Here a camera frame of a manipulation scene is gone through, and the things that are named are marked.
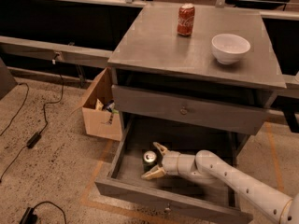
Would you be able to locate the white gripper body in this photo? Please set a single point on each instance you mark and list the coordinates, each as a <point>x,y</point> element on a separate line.
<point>170,162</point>

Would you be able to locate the grey drawer cabinet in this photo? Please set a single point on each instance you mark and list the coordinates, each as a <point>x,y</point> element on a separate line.
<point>210,90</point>

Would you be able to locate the items inside cardboard box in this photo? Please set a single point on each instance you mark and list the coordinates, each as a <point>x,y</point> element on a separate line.
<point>109,107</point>

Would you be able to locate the black plug bottom left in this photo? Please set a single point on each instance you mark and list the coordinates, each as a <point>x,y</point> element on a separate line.
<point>30,217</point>

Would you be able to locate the green soda can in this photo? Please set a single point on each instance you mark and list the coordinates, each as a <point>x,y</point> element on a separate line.
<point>149,160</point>

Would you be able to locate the cardboard box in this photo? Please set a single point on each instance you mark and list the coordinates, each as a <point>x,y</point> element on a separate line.
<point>99,122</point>

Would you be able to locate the open lower grey drawer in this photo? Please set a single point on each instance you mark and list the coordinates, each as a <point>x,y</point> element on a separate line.
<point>215,202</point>

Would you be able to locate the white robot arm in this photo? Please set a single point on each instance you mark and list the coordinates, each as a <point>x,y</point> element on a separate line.
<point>205,167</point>

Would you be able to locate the grey metal rail frame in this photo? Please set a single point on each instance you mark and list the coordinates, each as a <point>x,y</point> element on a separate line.
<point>53,48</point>

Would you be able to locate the white ceramic bowl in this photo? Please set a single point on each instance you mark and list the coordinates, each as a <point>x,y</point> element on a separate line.
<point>229,48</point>

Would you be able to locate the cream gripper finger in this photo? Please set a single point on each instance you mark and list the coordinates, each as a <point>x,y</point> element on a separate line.
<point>162,149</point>
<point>154,172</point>

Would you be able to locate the black power adapter with cable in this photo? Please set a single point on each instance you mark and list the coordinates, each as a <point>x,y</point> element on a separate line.
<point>36,136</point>

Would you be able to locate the upper grey drawer with knob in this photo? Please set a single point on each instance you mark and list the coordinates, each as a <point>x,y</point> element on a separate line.
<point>201,112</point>

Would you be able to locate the red cola can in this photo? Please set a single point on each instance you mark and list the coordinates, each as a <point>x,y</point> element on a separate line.
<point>186,15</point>

